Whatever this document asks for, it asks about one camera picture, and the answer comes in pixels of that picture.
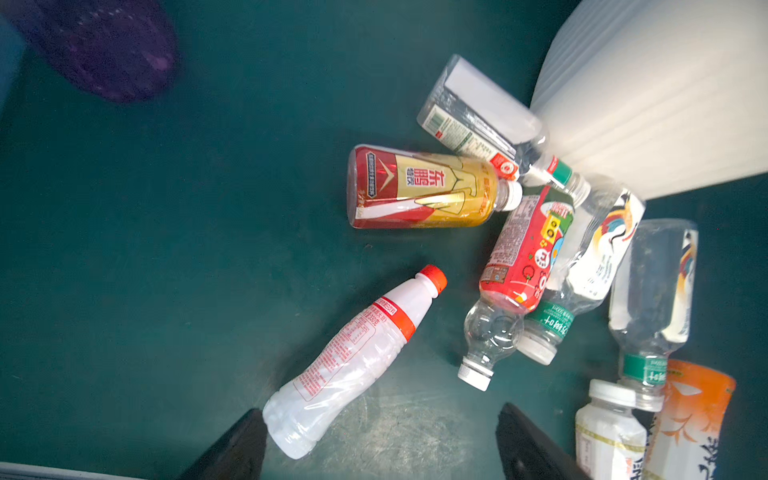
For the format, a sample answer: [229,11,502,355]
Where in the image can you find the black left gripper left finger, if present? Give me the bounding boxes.
[178,408,268,480]

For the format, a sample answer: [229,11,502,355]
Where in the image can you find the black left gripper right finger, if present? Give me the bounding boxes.
[496,403,590,480]

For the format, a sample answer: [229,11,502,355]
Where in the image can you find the white ribbed trash bin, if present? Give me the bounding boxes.
[531,1,767,199]

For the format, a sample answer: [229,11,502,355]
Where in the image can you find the orange milk tea bottle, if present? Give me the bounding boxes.
[575,379,648,480]

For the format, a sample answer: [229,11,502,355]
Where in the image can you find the orange white tea bottle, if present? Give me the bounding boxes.
[642,360,736,480]

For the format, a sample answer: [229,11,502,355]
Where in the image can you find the clear bottle green band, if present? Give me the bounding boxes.
[609,219,699,413]

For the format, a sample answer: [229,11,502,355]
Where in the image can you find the clear bottle bird label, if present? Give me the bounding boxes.
[517,174,645,365]

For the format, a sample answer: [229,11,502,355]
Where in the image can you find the red label clear bottle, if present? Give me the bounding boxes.
[458,186,575,391]

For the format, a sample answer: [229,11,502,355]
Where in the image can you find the red gold energy drink bottle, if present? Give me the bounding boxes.
[347,145,523,229]

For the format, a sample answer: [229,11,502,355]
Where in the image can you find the clear square bottle green label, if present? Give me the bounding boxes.
[417,55,591,207]

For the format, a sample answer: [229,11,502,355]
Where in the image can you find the purple ribbed plastic vase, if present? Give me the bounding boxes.
[1,0,179,103]

